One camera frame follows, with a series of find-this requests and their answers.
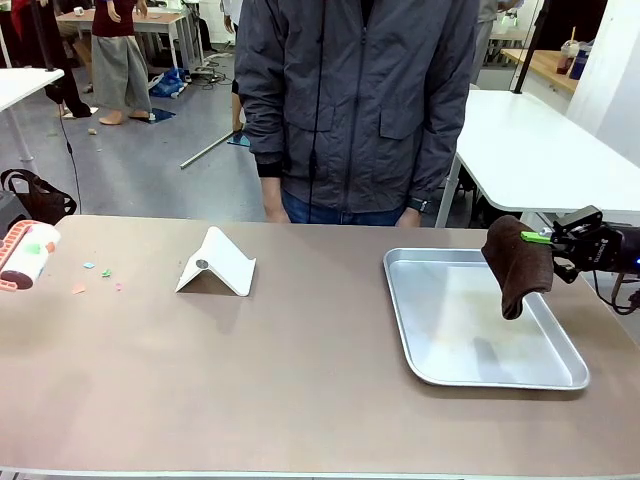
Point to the person's right forearm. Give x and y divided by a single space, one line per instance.
267 145

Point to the blue sheet on floor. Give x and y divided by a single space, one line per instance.
239 140

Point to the black wrist watch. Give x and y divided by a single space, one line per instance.
420 205

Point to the blue plastic bag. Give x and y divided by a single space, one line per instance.
170 82

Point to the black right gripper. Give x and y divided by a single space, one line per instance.
615 250

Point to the person's left forearm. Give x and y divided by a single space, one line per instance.
440 160

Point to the person's left hand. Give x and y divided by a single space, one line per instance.
409 217

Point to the orange paper scrap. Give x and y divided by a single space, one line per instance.
78 289

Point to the blue floor mat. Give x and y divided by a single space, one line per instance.
162 115

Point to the drink cup with straw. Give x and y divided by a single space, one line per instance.
567 55

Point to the metal bar on floor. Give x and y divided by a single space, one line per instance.
207 150

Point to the person's right hand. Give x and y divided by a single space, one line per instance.
277 210

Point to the silver metal tray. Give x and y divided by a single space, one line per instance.
450 325

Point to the person in grey jacket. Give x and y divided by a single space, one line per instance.
350 100

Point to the blue container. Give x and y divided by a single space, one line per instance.
580 65

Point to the wooden workbench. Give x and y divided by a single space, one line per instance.
540 65

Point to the large white side table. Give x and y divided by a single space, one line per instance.
540 150

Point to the small white side table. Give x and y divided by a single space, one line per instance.
25 82

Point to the black pole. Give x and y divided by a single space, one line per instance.
527 45

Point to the white folded roller stand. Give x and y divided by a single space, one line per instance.
225 270

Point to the dark brown cloth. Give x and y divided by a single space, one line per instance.
520 270

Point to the figure in black trousers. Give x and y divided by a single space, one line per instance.
60 60

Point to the mannequin in grey skirt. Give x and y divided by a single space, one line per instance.
117 70

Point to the red hanging garment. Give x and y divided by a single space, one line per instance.
22 25

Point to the wooden top background table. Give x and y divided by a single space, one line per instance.
155 20

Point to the person in grey trousers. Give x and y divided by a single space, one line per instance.
486 40

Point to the small white box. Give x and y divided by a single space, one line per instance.
78 11

